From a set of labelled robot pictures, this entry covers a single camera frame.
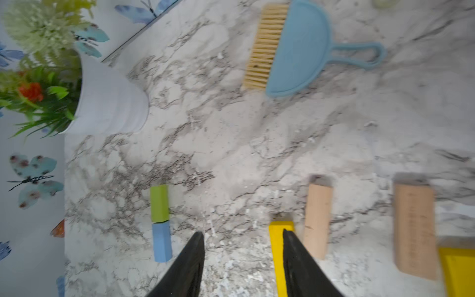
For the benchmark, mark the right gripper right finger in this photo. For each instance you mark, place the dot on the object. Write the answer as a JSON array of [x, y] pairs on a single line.
[[304, 277]]

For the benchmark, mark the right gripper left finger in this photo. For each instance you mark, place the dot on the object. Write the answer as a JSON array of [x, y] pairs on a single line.
[[184, 277]]

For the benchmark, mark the yellow block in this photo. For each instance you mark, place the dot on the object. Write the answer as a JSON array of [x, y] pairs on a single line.
[[458, 266], [276, 239]]

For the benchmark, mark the green block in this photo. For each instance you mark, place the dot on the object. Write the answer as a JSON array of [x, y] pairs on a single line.
[[159, 203]]

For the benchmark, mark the natural wood block upper left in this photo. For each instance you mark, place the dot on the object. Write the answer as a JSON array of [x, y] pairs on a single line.
[[318, 214]]

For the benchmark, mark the natural wood block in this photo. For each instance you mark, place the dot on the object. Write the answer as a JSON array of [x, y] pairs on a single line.
[[318, 214], [414, 240]]

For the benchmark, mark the natural wood block upper right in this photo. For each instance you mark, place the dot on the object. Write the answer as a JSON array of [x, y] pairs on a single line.
[[414, 240]]

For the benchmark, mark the white potted artificial plant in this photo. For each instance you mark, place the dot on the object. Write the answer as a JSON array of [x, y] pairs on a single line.
[[53, 79]]

